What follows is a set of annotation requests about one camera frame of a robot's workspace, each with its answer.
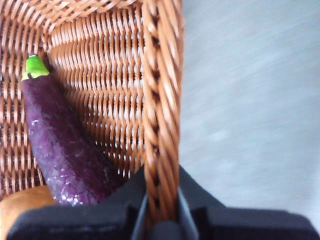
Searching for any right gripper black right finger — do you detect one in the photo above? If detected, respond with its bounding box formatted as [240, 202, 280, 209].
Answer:
[178, 164, 320, 240]

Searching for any purple eggplant with green stem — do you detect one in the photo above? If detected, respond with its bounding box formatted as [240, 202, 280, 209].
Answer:
[21, 55, 124, 207]

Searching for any brown wicker basket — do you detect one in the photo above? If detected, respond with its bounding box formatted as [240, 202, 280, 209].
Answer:
[0, 0, 186, 227]

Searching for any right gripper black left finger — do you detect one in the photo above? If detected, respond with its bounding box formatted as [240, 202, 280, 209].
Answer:
[6, 164, 149, 240]

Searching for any brown potato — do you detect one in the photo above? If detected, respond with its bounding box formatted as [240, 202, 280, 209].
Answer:
[0, 184, 58, 240]

